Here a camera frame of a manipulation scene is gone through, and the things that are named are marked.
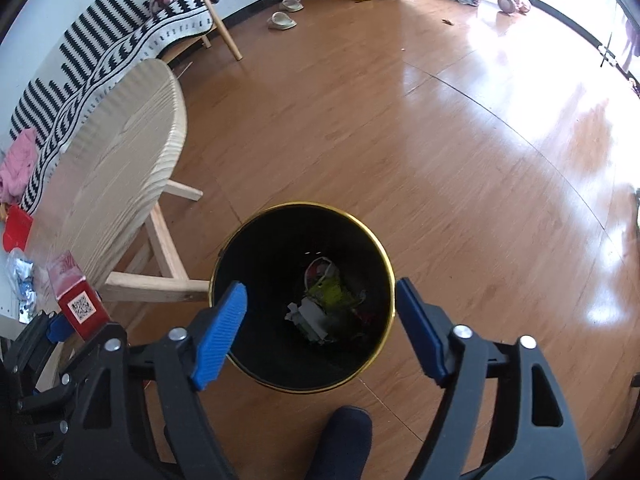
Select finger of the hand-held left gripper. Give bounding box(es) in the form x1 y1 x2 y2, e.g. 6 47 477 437
10 310 73 361
15 372 81 416

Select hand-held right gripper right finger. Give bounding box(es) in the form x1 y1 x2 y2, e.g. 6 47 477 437
395 277 588 480

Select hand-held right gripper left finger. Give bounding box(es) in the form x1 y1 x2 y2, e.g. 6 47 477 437
67 281 249 480

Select red cardboard box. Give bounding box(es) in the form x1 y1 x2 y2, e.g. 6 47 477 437
46 254 110 342

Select crinkled silver wrapper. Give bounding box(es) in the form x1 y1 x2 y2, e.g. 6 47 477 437
6 255 38 321

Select black waste bin gold rim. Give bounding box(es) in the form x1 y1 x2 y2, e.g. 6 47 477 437
209 202 397 395

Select white cardboard box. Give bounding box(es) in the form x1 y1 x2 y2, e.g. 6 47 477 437
285 297 331 346

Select yellow-green snack packet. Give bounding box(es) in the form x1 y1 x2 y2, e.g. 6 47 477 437
302 277 368 311

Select white red-edged packet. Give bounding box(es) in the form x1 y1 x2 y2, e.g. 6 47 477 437
304 256 341 286

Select red plastic chair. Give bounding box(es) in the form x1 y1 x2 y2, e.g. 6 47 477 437
2 204 35 252

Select person's dark sock foot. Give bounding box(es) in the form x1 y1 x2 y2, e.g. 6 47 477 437
305 406 373 480

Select pink garment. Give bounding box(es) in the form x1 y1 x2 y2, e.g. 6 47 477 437
0 127 40 206

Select wooden sofa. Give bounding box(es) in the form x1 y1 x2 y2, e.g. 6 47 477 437
9 0 244 216

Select wooden table leg frame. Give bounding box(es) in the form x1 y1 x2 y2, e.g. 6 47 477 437
102 177 211 306

